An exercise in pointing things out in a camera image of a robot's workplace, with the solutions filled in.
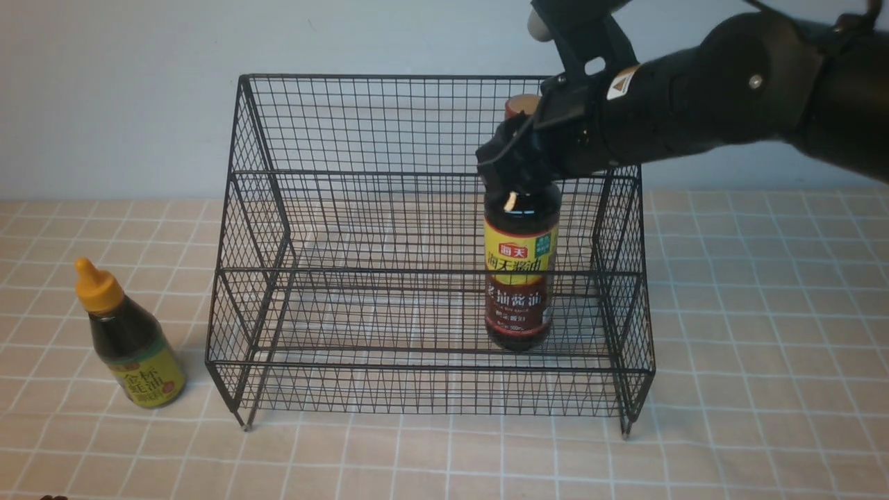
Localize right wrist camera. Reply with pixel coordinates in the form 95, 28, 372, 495
527, 1, 638, 83

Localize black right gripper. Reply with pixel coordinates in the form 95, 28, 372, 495
476, 75, 619, 194

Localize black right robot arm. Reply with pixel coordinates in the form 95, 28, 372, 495
476, 1, 888, 193

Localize dark soy sauce bottle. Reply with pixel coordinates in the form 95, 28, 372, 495
483, 94, 563, 352

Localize small yellow-capped seasoning bottle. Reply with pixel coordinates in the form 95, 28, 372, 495
75, 258, 187, 409

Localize beige checkered tablecloth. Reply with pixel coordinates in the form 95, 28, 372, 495
1, 190, 887, 499

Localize black wire mesh rack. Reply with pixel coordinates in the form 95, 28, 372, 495
206, 74, 656, 437

